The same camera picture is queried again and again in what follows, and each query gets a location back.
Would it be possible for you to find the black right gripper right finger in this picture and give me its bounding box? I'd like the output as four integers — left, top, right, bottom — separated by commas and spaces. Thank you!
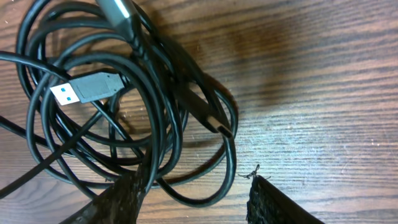
244, 165, 323, 224

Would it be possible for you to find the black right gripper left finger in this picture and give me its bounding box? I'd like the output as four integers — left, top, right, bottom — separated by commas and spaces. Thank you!
60, 168, 146, 224

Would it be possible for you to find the black USB-A cable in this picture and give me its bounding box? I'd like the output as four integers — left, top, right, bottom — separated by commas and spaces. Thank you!
0, 30, 239, 208

